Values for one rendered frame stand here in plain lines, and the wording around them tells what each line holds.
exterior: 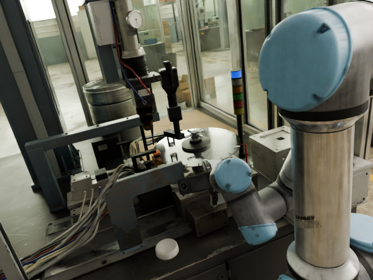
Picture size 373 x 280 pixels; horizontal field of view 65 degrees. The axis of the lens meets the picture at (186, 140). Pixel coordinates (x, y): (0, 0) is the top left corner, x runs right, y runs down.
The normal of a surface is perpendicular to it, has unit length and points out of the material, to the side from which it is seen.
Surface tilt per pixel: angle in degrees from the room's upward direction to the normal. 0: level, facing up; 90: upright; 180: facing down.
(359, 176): 90
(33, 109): 90
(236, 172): 56
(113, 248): 0
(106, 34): 90
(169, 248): 0
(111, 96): 90
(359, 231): 7
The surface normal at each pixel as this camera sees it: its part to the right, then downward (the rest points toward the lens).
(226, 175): 0.06, -0.19
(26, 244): -0.14, -0.90
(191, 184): -0.40, -0.09
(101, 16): 0.37, 0.33
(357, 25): 0.36, -0.35
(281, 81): -0.83, 0.21
